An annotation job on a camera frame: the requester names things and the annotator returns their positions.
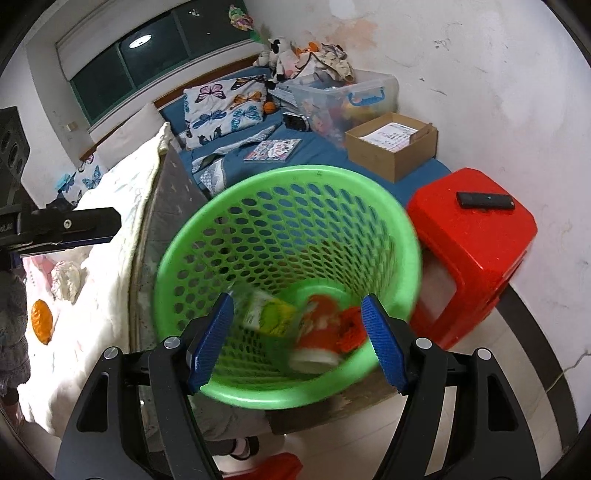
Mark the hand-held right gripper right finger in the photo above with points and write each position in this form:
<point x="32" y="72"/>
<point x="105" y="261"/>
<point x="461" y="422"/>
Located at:
<point x="383" y="341"/>

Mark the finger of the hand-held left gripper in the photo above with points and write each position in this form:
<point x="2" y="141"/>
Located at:
<point x="69" y="226"/>

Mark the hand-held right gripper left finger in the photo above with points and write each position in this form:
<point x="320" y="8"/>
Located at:
<point x="212" y="341"/>

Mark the orange-red wrapper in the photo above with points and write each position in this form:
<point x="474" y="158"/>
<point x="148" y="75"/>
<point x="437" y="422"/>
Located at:
<point x="353" y="332"/>

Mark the white tissue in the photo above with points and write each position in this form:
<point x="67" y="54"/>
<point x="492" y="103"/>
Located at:
<point x="67" y="279"/>

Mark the yellow-green snack packet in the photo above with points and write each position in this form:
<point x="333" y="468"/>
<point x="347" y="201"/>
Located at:
<point x="272" y="318"/>

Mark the green perforated plastic basket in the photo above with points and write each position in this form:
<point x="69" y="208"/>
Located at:
<point x="277" y="398"/>

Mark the orange peel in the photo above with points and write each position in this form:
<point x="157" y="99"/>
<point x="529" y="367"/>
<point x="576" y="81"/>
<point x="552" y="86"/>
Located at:
<point x="41" y="321"/>

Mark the white quilted blanket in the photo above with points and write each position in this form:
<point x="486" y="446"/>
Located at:
<point x="115" y="221"/>

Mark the butterfly print pillow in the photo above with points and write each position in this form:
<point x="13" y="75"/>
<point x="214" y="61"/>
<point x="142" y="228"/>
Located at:
<point x="90" y="177"/>
<point x="217" y="110"/>

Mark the person's foot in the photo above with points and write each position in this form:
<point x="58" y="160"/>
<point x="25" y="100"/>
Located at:
<point x="244" y="447"/>

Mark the beige headboard cushion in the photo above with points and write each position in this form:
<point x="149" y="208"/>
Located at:
<point x="134" y="127"/>

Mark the red plastic stool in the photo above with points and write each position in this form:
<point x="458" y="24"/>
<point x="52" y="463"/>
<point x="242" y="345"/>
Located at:
<point x="461" y="240"/>

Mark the red plastic object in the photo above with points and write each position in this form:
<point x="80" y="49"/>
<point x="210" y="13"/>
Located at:
<point x="272" y="468"/>

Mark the dark window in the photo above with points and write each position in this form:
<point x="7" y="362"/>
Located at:
<point x="152" y="60"/>

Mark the black remote control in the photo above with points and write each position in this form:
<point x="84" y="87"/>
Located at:
<point x="485" y="201"/>

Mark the brown cardboard box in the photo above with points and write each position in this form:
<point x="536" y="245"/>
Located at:
<point x="392" y="165"/>

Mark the wooden bed headboard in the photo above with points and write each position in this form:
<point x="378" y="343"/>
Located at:
<point x="184" y="90"/>

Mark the grey patterned blanket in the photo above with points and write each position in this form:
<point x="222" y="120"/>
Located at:
<point x="231" y="147"/>

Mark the blue bed sheet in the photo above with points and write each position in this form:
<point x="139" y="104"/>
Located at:
<point x="323" y="157"/>

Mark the colourful picture book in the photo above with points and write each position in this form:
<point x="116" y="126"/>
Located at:
<point x="272" y="150"/>

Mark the white calendar sheet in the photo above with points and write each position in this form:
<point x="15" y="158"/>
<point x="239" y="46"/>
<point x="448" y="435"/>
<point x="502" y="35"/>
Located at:
<point x="388" y="136"/>

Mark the small orange ball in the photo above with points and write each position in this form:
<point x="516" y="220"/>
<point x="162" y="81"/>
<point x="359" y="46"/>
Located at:
<point x="269" y="107"/>

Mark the black handheld device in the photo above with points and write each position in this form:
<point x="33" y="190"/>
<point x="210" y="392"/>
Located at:
<point x="295" y="122"/>

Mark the clear plastic storage box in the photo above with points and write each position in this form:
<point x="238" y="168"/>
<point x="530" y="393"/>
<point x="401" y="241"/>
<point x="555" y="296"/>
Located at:
<point x="332" y="98"/>

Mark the colourful paper flower decoration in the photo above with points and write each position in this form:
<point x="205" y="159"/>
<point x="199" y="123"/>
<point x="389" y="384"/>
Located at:
<point x="241" y="18"/>

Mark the black and white cow plush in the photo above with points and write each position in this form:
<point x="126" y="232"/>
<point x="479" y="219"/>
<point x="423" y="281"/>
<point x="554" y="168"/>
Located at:
<point x="281" y="50"/>

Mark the beige patterned cloth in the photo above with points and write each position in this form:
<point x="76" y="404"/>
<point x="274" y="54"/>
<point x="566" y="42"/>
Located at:
<point x="337" y="64"/>

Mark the orange plush toy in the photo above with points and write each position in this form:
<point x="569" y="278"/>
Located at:
<point x="307" y="51"/>

